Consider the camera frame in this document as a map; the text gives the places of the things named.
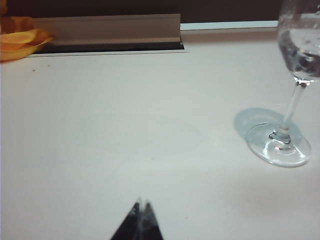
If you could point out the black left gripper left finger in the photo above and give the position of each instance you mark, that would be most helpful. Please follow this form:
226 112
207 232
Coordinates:
130 225

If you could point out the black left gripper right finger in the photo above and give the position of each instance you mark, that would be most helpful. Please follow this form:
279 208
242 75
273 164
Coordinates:
151 227

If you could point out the clear wine glass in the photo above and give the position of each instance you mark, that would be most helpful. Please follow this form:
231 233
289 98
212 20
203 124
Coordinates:
282 150

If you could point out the orange yellow cloth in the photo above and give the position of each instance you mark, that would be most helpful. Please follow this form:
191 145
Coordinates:
17 42

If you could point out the wide brown desk partition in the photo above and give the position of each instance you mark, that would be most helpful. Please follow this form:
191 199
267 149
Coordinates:
175 8

